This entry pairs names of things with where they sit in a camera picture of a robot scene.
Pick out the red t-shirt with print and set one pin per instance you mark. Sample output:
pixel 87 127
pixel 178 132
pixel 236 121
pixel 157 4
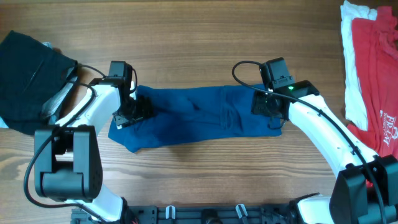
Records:
pixel 375 51

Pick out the black folded garment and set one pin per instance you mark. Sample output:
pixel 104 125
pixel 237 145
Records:
pixel 31 73

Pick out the blue t-shirt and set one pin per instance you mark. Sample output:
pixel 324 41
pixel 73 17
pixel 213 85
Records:
pixel 195 114

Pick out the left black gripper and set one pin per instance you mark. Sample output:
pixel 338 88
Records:
pixel 137 112

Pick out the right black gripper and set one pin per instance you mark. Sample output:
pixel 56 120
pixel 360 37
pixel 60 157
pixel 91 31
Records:
pixel 261 104

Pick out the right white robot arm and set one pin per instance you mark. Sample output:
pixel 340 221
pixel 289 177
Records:
pixel 365 188

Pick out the grey folded garment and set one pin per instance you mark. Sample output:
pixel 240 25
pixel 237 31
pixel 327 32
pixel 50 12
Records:
pixel 51 109

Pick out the white garment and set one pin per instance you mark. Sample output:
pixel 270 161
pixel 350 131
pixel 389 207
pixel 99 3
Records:
pixel 355 110

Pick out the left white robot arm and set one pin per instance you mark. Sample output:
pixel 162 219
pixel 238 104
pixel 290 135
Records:
pixel 67 165

